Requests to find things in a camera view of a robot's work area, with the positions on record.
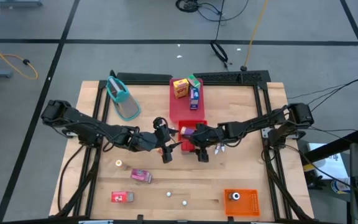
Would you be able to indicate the spice jar with purple label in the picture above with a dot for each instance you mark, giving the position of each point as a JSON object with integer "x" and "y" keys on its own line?
{"x": 187, "y": 131}

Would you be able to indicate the red cereal box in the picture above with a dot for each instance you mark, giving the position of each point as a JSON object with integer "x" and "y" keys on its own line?
{"x": 121, "y": 197}

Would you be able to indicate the white paper sheet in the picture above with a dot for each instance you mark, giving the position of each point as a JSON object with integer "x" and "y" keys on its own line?
{"x": 328, "y": 165}

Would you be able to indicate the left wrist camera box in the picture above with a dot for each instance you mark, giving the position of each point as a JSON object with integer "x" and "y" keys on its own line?
{"x": 167, "y": 155}

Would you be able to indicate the yellow Corn Pops cereal box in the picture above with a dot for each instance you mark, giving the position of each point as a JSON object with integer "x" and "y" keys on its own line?
{"x": 181, "y": 88}

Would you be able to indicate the black diagonal beam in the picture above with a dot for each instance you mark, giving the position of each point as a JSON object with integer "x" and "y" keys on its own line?
{"x": 334, "y": 144}

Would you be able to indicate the red plastic basket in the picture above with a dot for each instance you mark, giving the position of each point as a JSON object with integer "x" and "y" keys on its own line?
{"x": 186, "y": 146}

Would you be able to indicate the green cereal box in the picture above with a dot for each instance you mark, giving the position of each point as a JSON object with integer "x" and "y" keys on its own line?
{"x": 194, "y": 81}

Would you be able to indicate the magenta Raisin Bran cereal box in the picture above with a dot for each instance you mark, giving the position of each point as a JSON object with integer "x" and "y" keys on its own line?
{"x": 141, "y": 176}

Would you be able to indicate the orange perforated tray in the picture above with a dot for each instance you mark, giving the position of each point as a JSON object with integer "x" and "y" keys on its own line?
{"x": 244, "y": 207}

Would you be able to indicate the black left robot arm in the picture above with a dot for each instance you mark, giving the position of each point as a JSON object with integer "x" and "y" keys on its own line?
{"x": 82, "y": 121}

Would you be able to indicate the blue Frosted Flakes cereal box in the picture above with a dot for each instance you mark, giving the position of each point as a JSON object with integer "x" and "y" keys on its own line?
{"x": 194, "y": 99}

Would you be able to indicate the dropper bottle with red label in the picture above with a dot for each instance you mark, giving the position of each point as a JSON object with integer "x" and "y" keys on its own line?
{"x": 184, "y": 203}

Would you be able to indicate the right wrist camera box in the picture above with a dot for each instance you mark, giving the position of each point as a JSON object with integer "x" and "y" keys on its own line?
{"x": 203, "y": 155}

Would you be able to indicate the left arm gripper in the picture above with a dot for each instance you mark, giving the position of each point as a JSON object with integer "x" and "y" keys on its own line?
{"x": 160, "y": 140}

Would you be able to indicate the amber dropper bottle white cap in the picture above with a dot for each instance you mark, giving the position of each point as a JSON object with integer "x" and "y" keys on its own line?
{"x": 217, "y": 151}

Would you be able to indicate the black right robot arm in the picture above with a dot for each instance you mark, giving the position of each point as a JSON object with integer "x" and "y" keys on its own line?
{"x": 259, "y": 121}

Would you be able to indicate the pink plastic bin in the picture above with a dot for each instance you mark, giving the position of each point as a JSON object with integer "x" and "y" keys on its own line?
{"x": 182, "y": 109}

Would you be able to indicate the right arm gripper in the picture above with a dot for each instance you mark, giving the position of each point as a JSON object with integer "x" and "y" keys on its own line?
{"x": 208, "y": 135}

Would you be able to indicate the black metal table frame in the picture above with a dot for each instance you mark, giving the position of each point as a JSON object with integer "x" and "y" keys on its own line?
{"x": 145, "y": 77}

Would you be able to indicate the black frame clamp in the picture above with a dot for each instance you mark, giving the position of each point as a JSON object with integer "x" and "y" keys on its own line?
{"x": 140, "y": 218}
{"x": 230, "y": 220}

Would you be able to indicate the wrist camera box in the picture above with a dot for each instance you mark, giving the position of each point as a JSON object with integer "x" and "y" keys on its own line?
{"x": 203, "y": 155}
{"x": 167, "y": 155}

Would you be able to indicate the purple dropper bottle white cap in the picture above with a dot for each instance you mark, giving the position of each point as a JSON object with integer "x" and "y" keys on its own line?
{"x": 222, "y": 148}

